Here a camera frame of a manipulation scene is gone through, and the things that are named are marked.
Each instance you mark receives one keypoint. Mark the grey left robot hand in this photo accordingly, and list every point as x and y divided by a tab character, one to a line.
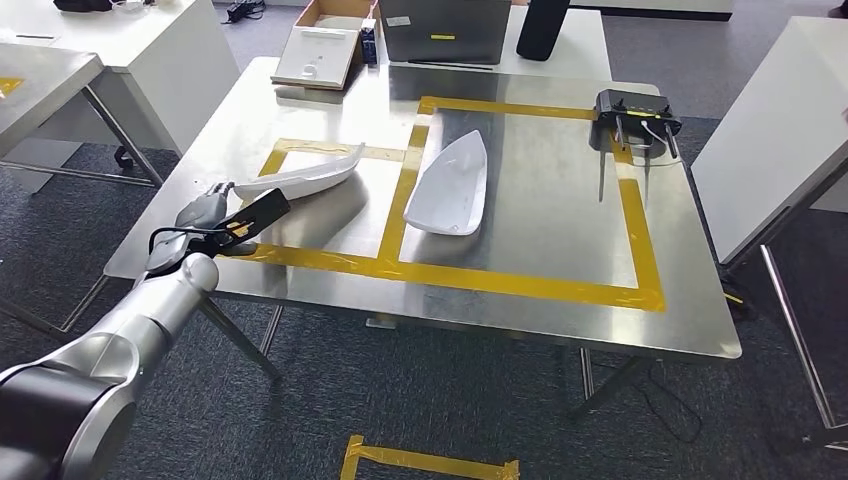
202	212

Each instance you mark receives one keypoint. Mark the white curved plastic part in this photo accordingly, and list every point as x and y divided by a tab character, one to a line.
305	179

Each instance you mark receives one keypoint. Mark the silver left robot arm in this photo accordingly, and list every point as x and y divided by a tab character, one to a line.
152	311

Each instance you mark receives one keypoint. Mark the stainless steel workbench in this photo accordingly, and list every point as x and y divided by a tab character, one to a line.
40	93
530	252
802	334

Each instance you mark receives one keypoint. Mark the yellow tape on workbench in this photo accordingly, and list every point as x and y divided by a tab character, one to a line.
464	275
10	86

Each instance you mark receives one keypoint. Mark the white boat-shaped plastic part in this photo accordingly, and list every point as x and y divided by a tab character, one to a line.
450	192

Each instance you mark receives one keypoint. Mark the white table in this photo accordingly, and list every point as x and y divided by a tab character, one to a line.
590	46
166	60

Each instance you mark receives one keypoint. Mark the cardboard box with white tray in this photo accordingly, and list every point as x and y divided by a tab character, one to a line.
318	53

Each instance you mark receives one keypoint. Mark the black power strip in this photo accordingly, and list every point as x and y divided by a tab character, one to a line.
245	10

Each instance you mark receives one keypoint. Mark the small blue white carton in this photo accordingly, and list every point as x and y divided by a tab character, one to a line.
370	46

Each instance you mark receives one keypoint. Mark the black desk item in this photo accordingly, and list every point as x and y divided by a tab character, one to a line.
83	5

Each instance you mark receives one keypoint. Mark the grey laptop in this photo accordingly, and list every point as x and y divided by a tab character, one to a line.
444	33

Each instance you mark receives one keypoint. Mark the black cylinder speaker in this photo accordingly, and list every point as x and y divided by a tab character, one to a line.
543	30

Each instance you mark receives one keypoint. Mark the black router with antennas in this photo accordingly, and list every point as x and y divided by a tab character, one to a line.
629	106

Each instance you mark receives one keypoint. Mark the black power adapter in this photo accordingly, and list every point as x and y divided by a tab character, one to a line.
734	301

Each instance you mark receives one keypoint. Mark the white cabinet panel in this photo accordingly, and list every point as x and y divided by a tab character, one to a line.
768	132

